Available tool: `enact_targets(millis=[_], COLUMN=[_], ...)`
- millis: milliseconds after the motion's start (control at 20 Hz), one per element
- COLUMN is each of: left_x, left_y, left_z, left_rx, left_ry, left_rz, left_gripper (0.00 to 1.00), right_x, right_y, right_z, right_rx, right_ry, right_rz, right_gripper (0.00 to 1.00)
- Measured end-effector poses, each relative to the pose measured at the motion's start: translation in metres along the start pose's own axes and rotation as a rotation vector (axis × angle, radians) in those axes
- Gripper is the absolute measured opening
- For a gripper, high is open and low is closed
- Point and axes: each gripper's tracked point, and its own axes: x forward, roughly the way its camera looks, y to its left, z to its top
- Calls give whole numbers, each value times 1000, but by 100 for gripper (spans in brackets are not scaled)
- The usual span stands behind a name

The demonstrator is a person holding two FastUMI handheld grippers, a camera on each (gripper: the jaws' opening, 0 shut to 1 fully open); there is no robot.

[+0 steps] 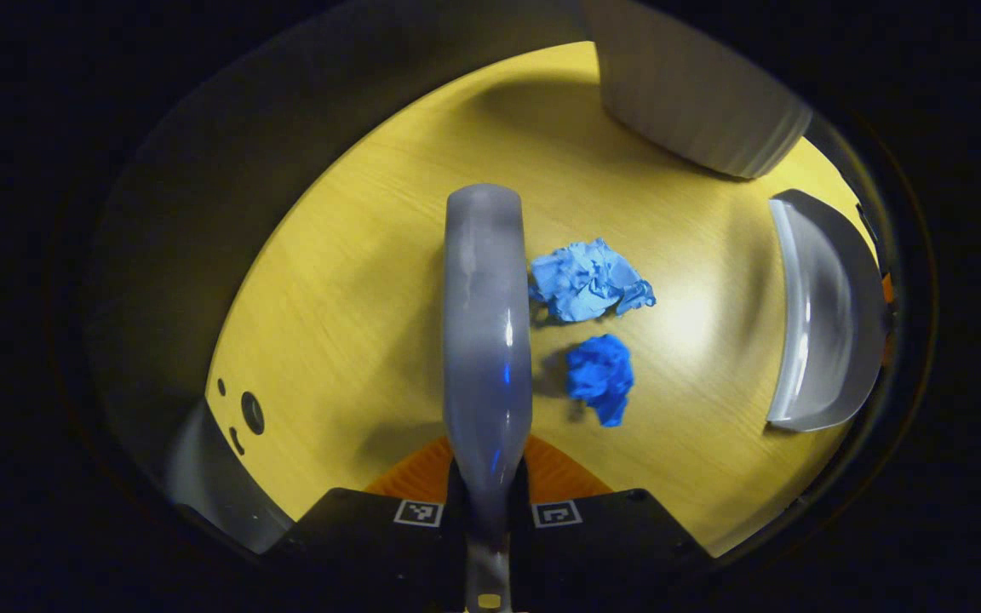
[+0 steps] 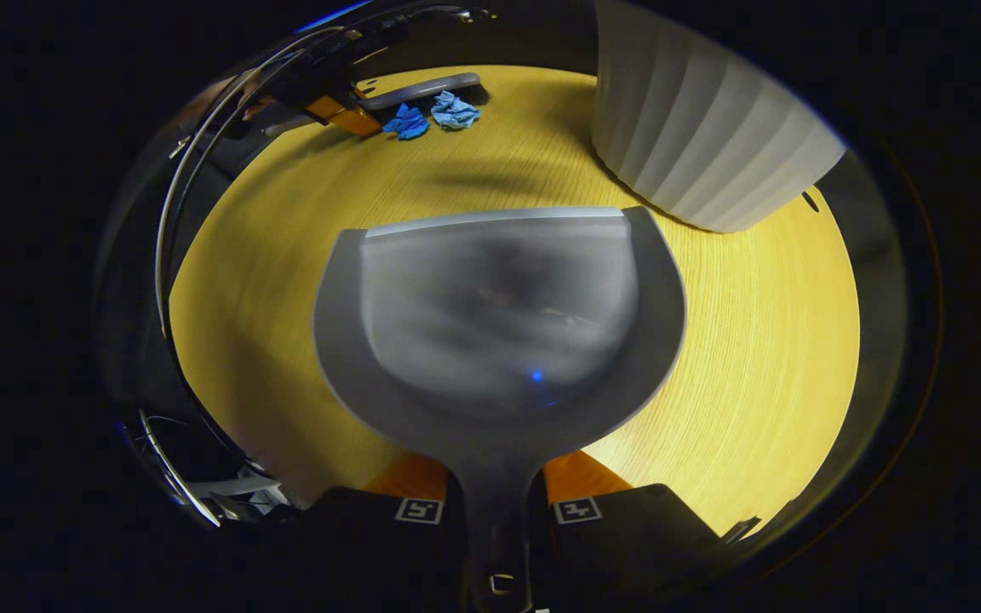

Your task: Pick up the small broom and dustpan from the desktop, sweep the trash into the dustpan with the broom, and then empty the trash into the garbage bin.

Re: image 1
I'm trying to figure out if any dark blue paper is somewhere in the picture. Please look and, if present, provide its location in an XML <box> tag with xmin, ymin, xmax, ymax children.
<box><xmin>565</xmin><ymin>334</ymin><xmax>634</xmax><ymax>427</ymax></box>

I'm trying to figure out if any light blue paper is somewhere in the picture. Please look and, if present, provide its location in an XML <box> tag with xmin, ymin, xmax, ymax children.
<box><xmin>529</xmin><ymin>238</ymin><xmax>657</xmax><ymax>324</ymax></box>

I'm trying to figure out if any grey dustpan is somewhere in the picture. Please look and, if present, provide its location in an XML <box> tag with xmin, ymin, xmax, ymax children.
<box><xmin>766</xmin><ymin>189</ymin><xmax>890</xmax><ymax>433</ymax></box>

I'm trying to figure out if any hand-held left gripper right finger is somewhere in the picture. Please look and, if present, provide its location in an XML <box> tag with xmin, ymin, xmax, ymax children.
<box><xmin>509</xmin><ymin>436</ymin><xmax>713</xmax><ymax>601</ymax></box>

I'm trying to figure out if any small grey broom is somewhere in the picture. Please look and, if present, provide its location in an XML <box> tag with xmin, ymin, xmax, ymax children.
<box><xmin>442</xmin><ymin>183</ymin><xmax>534</xmax><ymax>612</ymax></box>

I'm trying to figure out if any grey ribbed garbage bin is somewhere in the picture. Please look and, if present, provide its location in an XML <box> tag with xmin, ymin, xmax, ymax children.
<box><xmin>580</xmin><ymin>0</ymin><xmax>813</xmax><ymax>180</ymax></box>

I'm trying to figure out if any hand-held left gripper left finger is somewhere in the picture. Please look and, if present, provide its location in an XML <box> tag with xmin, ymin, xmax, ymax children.
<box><xmin>278</xmin><ymin>436</ymin><xmax>468</xmax><ymax>601</ymax></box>

